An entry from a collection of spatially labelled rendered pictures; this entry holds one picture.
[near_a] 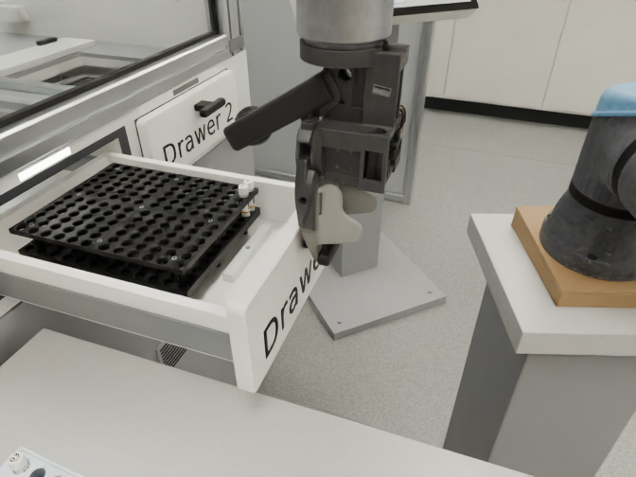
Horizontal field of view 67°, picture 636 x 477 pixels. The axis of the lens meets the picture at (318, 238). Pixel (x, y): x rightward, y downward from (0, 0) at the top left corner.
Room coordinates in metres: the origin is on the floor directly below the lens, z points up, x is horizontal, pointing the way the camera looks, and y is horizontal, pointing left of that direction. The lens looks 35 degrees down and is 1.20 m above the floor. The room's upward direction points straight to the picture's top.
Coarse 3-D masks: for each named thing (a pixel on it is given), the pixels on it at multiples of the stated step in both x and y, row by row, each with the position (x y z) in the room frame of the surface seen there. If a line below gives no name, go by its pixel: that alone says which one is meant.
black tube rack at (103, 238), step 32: (96, 192) 0.52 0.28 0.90; (128, 192) 0.52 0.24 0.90; (160, 192) 0.52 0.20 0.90; (192, 192) 0.52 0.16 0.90; (224, 192) 0.52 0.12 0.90; (32, 224) 0.45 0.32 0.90; (64, 224) 0.45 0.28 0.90; (96, 224) 0.45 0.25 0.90; (128, 224) 0.45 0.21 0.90; (160, 224) 0.45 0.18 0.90; (192, 224) 0.45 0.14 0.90; (32, 256) 0.43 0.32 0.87; (64, 256) 0.43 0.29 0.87; (96, 256) 0.43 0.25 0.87; (128, 256) 0.39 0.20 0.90; (160, 256) 0.39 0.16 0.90; (160, 288) 0.38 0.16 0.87; (192, 288) 0.38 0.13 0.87
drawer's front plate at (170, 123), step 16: (208, 80) 0.88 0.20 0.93; (224, 80) 0.92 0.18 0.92; (192, 96) 0.81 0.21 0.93; (208, 96) 0.86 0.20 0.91; (224, 96) 0.91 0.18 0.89; (160, 112) 0.72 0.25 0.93; (176, 112) 0.76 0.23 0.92; (192, 112) 0.80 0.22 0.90; (224, 112) 0.90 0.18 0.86; (144, 128) 0.68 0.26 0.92; (160, 128) 0.71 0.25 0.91; (176, 128) 0.75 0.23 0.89; (192, 128) 0.79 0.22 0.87; (144, 144) 0.69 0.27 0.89; (160, 144) 0.71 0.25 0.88; (176, 144) 0.74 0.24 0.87; (208, 144) 0.84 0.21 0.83; (160, 160) 0.70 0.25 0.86; (176, 160) 0.74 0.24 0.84
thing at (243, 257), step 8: (256, 232) 0.51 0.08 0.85; (264, 232) 0.51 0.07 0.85; (248, 240) 0.49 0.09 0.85; (256, 240) 0.49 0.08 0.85; (264, 240) 0.50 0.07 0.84; (248, 248) 0.47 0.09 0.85; (256, 248) 0.48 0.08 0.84; (240, 256) 0.46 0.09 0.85; (248, 256) 0.46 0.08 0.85; (232, 264) 0.44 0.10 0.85; (240, 264) 0.44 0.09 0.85; (224, 272) 0.43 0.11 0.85; (232, 272) 0.43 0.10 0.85; (240, 272) 0.44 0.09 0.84; (224, 280) 0.42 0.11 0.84; (232, 280) 0.42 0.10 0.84
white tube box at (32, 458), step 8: (24, 448) 0.24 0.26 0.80; (32, 456) 0.23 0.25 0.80; (40, 456) 0.23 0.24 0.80; (8, 464) 0.23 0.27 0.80; (32, 464) 0.23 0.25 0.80; (40, 464) 0.23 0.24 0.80; (48, 464) 0.23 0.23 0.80; (56, 464) 0.23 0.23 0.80; (0, 472) 0.22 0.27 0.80; (8, 472) 0.22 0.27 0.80; (24, 472) 0.22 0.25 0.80; (32, 472) 0.22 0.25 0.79; (40, 472) 0.22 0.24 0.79; (48, 472) 0.22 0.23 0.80; (56, 472) 0.22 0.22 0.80; (64, 472) 0.22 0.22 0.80; (72, 472) 0.22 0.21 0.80
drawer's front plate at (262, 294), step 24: (288, 240) 0.38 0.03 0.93; (264, 264) 0.34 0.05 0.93; (288, 264) 0.37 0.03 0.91; (312, 264) 0.43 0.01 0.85; (240, 288) 0.31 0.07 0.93; (264, 288) 0.32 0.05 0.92; (288, 288) 0.36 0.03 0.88; (240, 312) 0.28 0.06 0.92; (264, 312) 0.31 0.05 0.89; (288, 312) 0.36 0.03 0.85; (240, 336) 0.28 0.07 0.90; (240, 360) 0.28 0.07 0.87; (264, 360) 0.30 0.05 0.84; (240, 384) 0.28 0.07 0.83
